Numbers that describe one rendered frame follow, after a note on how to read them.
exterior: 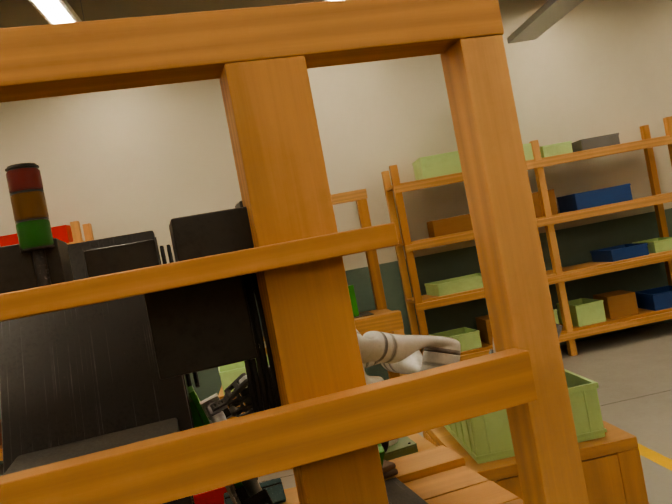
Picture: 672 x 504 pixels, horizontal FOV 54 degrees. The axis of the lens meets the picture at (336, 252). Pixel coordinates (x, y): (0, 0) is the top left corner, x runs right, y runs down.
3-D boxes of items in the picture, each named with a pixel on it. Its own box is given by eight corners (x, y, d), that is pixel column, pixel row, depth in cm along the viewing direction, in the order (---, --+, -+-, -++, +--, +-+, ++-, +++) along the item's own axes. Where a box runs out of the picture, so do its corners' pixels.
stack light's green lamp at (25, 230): (23, 253, 107) (18, 225, 107) (56, 247, 109) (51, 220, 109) (17, 251, 102) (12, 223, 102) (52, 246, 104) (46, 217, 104)
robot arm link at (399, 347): (393, 326, 151) (389, 363, 150) (469, 340, 167) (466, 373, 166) (366, 324, 158) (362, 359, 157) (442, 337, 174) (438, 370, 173)
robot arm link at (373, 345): (353, 341, 141) (399, 348, 149) (334, 318, 148) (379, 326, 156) (338, 367, 143) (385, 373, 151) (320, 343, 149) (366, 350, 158)
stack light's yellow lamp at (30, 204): (18, 225, 107) (13, 198, 107) (51, 220, 109) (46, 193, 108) (12, 223, 102) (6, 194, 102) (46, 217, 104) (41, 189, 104)
